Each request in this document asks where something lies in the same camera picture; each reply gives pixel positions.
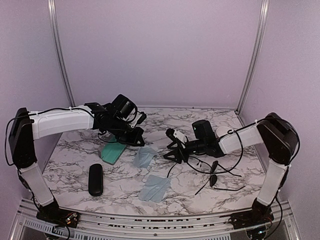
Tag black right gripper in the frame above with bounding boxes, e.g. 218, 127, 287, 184
163, 139, 206, 164

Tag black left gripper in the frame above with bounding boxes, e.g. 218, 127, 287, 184
109, 116, 145, 147

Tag light blue cleaning cloth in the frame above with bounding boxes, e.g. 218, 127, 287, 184
133, 146, 159, 169

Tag grey marbled glasses case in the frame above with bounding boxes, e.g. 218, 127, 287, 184
98, 135, 127, 165

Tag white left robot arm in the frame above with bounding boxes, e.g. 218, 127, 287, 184
6, 94, 147, 223

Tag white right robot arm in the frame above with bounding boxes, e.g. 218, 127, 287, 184
163, 112, 300, 224

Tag black rimless sunglasses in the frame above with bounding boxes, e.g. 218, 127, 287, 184
195, 160, 245, 196

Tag light blue cloth front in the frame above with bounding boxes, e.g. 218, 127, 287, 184
138, 174, 171, 203

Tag orange bowl white inside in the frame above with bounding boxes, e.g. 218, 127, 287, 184
215, 126, 234, 138

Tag black glasses case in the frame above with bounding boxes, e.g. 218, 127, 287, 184
88, 163, 104, 197

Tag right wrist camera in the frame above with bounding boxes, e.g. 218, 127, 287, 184
165, 128, 189, 149

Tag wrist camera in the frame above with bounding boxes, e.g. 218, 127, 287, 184
136, 111, 147, 125
165, 128, 189, 149

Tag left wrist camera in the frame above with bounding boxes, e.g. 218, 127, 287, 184
136, 111, 147, 125

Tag aluminium front rail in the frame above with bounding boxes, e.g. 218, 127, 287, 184
8, 199, 301, 240

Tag aluminium frame post left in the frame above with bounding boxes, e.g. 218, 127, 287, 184
47, 0, 76, 107

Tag aluminium frame post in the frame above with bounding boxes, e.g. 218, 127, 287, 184
235, 0, 270, 115
47, 0, 76, 107

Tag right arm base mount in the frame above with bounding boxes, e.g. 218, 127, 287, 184
228, 198, 275, 230

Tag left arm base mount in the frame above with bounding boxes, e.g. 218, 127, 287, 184
36, 198, 80, 228

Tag aluminium frame post right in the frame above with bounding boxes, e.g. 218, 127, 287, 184
235, 0, 270, 115

